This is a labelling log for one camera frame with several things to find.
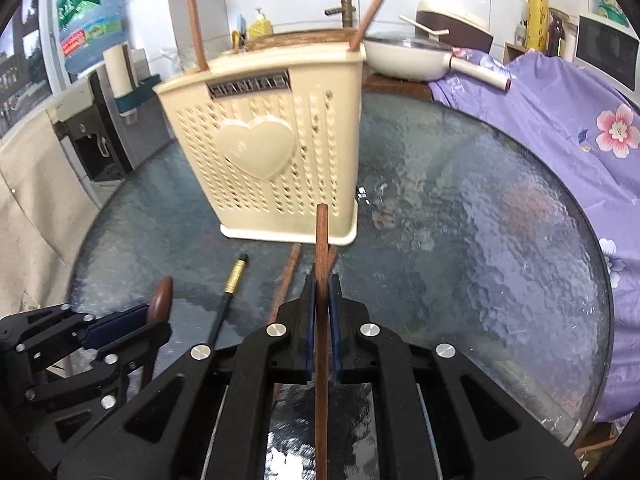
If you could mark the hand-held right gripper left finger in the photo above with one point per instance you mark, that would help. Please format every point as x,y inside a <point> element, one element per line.
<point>310,330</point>

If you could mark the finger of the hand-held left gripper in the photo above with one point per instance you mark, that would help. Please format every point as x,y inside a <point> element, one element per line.
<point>135,340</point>
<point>115,325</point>

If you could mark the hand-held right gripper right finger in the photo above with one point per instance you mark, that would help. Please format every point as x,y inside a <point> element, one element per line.
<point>334,330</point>

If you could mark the dark brown wooden spoon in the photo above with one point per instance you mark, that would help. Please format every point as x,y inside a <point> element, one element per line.
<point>161,300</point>

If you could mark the brown wooden chopstick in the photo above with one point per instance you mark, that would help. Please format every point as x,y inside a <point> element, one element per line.
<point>375,7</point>
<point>196,30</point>
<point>322,240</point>
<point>287,275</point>

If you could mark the black chopstick with gold band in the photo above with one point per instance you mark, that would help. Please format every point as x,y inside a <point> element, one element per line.
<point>232,280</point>

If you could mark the cream perforated utensil holder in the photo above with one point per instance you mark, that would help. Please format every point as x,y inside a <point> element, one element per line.
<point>320,160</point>

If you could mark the water dispenser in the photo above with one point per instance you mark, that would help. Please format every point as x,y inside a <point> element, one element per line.
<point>85,125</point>

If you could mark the teal cup holder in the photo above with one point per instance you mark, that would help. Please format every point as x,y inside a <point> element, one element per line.
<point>142,97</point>

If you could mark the dark wooden stand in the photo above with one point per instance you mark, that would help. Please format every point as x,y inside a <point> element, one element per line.
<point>395,91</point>

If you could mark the white paper cup stack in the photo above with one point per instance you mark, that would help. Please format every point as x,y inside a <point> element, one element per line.
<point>117,67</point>

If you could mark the clear plastic bag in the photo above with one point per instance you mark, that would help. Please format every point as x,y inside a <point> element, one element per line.
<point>175,60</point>

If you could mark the white frying pan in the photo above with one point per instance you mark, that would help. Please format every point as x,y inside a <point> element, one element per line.
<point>400,62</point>

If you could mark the cardboard box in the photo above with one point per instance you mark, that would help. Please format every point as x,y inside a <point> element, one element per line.
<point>597,447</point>

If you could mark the woven wicker basin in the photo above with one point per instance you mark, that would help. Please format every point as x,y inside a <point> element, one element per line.
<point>300,37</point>

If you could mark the purple floral cloth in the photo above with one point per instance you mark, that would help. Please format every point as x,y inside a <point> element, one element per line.
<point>550,125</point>

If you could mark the yellow dish soap bottle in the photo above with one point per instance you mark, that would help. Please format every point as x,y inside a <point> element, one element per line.
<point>260,27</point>

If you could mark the blue water bottle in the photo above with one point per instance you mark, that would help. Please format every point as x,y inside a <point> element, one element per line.
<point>90,15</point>

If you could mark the white rice paddle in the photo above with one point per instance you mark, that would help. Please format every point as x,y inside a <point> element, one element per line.
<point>425,27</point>

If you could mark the brass faucet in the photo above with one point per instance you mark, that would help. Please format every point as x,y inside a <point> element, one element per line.
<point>346,10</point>

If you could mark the cream and brown rice cooker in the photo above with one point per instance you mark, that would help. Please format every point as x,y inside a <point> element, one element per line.
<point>460,25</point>

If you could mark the small clear bottle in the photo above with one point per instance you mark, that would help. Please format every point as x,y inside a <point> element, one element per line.
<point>521,34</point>

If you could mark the brown glass bottle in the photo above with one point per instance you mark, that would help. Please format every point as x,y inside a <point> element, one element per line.
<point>554,35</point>

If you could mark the yellow roll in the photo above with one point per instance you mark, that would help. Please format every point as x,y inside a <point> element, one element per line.
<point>537,15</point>

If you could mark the white microwave oven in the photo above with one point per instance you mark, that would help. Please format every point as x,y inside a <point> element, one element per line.
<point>605,47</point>

